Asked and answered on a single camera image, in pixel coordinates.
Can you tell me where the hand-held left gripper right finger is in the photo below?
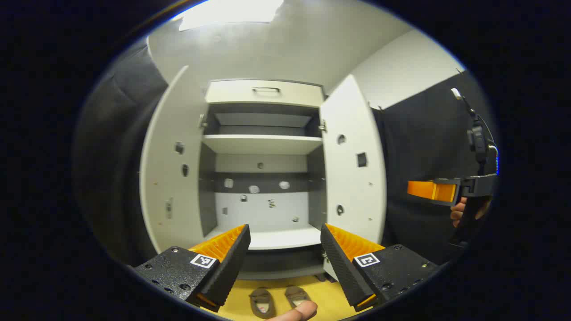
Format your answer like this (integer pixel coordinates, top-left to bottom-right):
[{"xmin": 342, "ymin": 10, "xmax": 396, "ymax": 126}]
[{"xmin": 320, "ymin": 223, "xmax": 440, "ymax": 313}]

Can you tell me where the white shoe cabinet door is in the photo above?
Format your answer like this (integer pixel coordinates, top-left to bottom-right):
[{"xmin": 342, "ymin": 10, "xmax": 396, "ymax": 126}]
[
  {"xmin": 140, "ymin": 66, "xmax": 210, "ymax": 255},
  {"xmin": 319, "ymin": 74, "xmax": 388, "ymax": 281}
]

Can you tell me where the white cabinet drawer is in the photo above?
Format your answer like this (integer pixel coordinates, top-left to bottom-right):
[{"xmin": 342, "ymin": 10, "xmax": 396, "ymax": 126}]
[{"xmin": 205, "ymin": 79, "xmax": 325, "ymax": 108}]

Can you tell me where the white cabinet shelf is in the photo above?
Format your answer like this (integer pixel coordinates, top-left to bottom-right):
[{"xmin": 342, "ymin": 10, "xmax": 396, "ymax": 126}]
[{"xmin": 202, "ymin": 134, "xmax": 323, "ymax": 156}]

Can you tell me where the brown fuzzy shoe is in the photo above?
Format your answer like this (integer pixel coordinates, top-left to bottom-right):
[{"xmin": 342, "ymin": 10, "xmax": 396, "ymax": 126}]
[
  {"xmin": 285, "ymin": 286, "xmax": 313, "ymax": 308},
  {"xmin": 249, "ymin": 288, "xmax": 276, "ymax": 319}
]

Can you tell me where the ceiling light panel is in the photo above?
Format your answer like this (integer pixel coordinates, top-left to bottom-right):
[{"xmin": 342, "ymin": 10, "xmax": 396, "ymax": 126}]
[{"xmin": 172, "ymin": 0, "xmax": 285, "ymax": 32}]

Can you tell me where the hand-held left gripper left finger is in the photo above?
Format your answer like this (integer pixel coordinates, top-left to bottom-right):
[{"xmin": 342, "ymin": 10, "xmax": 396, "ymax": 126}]
[{"xmin": 132, "ymin": 224, "xmax": 251, "ymax": 313}]

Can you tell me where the white shoe cabinet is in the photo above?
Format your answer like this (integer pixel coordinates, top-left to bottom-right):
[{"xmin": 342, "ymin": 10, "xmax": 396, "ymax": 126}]
[{"xmin": 140, "ymin": 66, "xmax": 388, "ymax": 281}]

